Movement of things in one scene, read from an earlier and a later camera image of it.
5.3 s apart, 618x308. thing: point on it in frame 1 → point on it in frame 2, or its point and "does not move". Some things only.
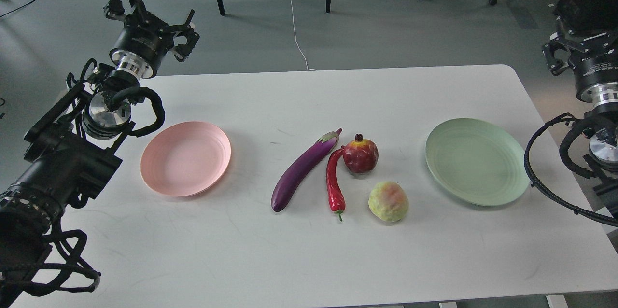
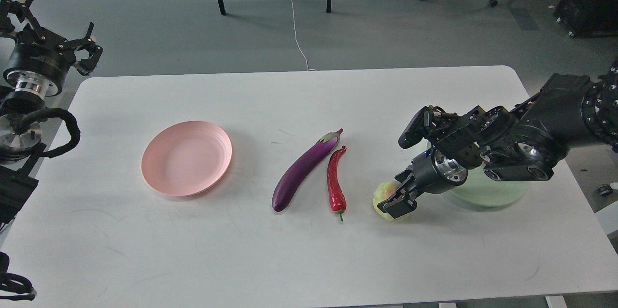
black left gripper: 143,40 → 39,63
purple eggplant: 301,167 does not move
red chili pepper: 336,192 does not move
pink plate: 184,158 does not move
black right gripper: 594,58 → 434,173
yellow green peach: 388,201 does not move
